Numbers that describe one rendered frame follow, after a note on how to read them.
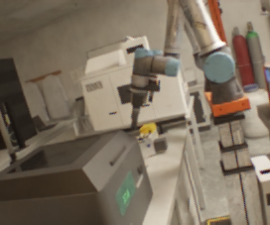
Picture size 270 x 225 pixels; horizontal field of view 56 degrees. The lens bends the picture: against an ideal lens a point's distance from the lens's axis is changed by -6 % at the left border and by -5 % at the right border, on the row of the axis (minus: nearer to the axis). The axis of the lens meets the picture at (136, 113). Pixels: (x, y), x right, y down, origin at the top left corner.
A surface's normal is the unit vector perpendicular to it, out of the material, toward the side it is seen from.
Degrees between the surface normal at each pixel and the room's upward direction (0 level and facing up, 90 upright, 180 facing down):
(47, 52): 90
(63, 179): 57
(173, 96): 90
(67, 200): 90
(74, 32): 90
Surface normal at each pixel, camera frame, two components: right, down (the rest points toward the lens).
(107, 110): -0.24, 0.24
